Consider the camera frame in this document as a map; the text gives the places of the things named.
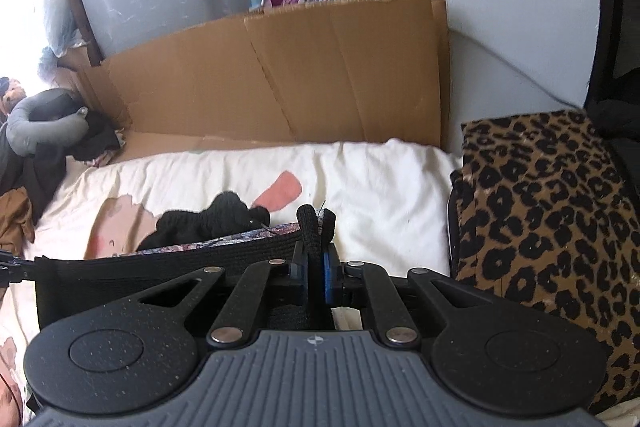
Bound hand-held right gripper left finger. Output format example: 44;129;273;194
140;241;311;350

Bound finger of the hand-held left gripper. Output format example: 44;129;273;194
0;249;36;283

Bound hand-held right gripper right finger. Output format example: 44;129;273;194
322;243;493;350

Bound black and printed shorts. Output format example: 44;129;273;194
32;191;341;343

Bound pile of black clothes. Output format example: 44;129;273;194
0;109;123;228

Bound brown garment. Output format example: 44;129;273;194
0;187;36;258

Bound cream cartoon print blanket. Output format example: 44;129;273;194
0;139;463;427

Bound grey neck pillow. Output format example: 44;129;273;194
6;88;91;158

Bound plush bear toy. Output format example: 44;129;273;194
0;77;26;118

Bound flattened brown cardboard box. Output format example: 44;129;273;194
50;0;453;152

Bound leopard print pillow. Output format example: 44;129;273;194
447;109;640;413

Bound white pillow in plastic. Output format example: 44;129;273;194
40;0;91;58

